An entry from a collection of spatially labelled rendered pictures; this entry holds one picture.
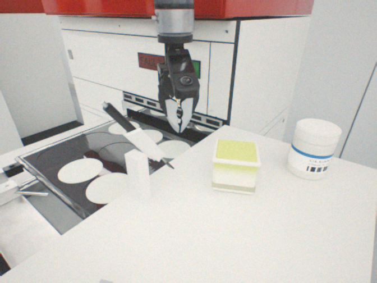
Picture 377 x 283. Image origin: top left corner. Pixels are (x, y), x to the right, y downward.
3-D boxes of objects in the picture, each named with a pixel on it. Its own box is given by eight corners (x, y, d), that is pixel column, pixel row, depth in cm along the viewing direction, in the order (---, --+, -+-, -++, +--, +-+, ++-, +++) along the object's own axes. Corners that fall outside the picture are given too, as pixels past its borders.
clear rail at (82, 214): (20, 159, 62) (18, 154, 61) (104, 229, 42) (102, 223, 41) (14, 161, 61) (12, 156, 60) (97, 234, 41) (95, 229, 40)
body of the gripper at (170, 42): (188, 86, 57) (187, 32, 51) (197, 97, 49) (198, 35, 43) (157, 88, 55) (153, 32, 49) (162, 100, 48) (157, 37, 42)
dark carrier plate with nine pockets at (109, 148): (127, 118, 85) (127, 116, 85) (203, 147, 66) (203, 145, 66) (23, 159, 61) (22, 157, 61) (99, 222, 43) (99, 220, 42)
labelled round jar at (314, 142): (292, 155, 50) (302, 114, 45) (329, 167, 46) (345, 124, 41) (280, 171, 45) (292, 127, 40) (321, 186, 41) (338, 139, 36)
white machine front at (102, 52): (84, 106, 116) (63, 16, 96) (226, 162, 72) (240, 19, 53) (78, 108, 114) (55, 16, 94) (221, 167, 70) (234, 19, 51)
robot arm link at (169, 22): (198, 9, 41) (153, 9, 40) (198, 37, 43) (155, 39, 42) (189, 9, 47) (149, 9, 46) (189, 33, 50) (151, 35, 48)
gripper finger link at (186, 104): (187, 122, 60) (187, 88, 55) (193, 133, 55) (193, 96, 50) (175, 124, 59) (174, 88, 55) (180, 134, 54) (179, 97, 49)
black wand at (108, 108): (102, 106, 27) (109, 98, 27) (95, 104, 27) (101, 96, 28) (172, 171, 43) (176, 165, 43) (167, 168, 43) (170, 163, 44)
